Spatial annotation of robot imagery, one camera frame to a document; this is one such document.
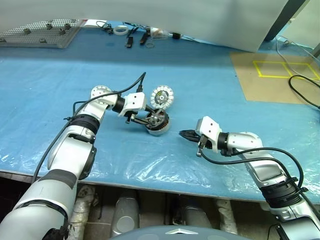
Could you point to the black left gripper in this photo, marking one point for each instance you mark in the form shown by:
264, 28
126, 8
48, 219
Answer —
131, 117

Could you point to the black hand tool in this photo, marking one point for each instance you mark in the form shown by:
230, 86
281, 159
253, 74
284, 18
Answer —
128, 43
143, 40

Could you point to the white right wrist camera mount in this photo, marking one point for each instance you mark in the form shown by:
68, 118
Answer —
210, 127

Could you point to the small black box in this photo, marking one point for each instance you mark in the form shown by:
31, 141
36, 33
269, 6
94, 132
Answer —
176, 35

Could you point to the large white sheet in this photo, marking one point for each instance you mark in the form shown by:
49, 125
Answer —
150, 12

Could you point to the silver motor rotor cover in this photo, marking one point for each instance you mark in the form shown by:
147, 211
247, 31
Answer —
162, 97

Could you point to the grey perforated board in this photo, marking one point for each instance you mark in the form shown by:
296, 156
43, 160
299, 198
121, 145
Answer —
32, 37

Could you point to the brown cardboard sheet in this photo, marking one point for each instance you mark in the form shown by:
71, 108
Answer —
267, 90

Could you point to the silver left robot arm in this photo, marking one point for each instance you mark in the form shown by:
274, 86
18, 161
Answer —
65, 150

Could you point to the small dark board fixture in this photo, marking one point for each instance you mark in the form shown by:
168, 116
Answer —
67, 25
26, 31
42, 40
49, 25
61, 31

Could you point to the yellow tape squares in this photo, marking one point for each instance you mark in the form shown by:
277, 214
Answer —
258, 68

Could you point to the grey rounded robot leg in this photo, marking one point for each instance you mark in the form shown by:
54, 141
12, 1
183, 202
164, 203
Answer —
125, 215
196, 216

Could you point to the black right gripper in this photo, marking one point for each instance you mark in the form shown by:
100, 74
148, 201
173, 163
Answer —
202, 141

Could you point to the dark upright post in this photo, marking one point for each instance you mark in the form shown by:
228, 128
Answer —
280, 20

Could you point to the white tape roll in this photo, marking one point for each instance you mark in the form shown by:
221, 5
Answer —
117, 30

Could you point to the grey upright post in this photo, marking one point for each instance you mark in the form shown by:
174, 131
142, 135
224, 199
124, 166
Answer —
317, 50

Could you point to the clear plastic film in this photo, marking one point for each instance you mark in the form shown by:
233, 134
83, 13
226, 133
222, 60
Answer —
150, 170

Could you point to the motor stator with copper windings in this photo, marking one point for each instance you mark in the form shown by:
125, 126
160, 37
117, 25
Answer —
162, 127

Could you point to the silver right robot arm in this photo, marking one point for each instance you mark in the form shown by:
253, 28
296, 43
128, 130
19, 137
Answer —
265, 170

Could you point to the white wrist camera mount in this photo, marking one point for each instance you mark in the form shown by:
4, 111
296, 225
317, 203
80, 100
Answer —
135, 100
210, 127

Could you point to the clear plastic bag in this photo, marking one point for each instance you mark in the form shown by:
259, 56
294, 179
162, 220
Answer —
160, 33

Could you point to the foil wrapped pipe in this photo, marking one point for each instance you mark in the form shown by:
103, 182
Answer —
81, 217
226, 217

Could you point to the blue foam mat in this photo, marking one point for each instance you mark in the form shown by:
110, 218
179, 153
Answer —
195, 70

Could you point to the grey robot torso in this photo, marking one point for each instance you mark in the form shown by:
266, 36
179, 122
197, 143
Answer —
175, 233

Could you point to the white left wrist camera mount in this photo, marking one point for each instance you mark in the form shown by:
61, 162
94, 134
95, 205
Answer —
135, 100

